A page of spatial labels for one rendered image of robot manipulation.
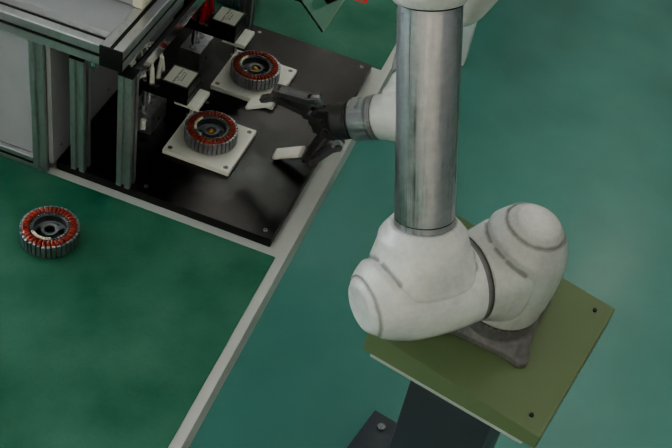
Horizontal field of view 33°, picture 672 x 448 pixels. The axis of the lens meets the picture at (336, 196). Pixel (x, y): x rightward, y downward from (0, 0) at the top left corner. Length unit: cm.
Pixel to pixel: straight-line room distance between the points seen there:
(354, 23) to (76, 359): 121
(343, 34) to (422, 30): 112
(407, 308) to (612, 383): 145
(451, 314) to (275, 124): 77
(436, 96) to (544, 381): 62
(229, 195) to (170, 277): 24
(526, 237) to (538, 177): 180
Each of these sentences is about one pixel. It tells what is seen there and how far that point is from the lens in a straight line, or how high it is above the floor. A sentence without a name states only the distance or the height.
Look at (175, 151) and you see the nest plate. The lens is 238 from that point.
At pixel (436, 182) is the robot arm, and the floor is 119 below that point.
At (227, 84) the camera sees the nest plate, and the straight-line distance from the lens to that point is 256.
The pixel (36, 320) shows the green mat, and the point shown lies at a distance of 212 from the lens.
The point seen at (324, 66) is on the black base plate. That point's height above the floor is 77.
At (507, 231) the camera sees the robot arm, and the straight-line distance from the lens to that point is 194.
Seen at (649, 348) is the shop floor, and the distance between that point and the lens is 336.
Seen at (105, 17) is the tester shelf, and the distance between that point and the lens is 216.
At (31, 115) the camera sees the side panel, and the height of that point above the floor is 89.
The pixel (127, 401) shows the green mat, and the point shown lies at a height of 75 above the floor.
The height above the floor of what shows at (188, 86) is 92.
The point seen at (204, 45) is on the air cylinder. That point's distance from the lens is 260.
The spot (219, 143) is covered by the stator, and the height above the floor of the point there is 82.
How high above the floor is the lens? 238
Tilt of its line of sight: 43 degrees down
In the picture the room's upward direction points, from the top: 12 degrees clockwise
